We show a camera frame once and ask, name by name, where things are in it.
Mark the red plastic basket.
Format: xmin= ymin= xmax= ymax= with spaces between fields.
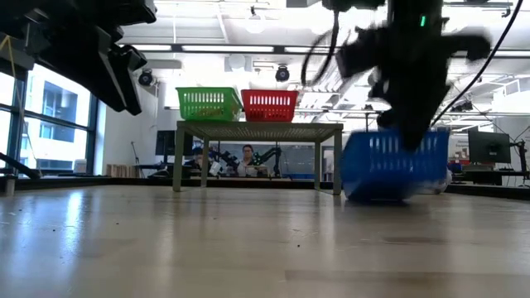
xmin=240 ymin=89 xmax=300 ymax=123

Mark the person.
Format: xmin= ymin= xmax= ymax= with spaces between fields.
xmin=236 ymin=143 xmax=266 ymax=178

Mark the green plastic basket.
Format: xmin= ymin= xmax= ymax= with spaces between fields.
xmin=175 ymin=86 xmax=243 ymax=123

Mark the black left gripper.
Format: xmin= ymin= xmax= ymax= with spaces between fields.
xmin=16 ymin=16 xmax=148 ymax=117

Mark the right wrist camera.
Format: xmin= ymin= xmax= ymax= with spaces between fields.
xmin=335 ymin=27 xmax=388 ymax=80

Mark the pale green perforated metal shelf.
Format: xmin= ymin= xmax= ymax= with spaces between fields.
xmin=171 ymin=120 xmax=345 ymax=196

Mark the black monitor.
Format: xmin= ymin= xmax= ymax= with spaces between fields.
xmin=467 ymin=130 xmax=513 ymax=165
xmin=155 ymin=130 xmax=195 ymax=157

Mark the wooden box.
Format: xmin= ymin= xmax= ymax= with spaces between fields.
xmin=105 ymin=163 xmax=138 ymax=179

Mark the blue plastic basket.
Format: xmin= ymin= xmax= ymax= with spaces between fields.
xmin=340 ymin=128 xmax=451 ymax=204

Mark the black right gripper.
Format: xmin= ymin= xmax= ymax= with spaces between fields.
xmin=370 ymin=24 xmax=493 ymax=151

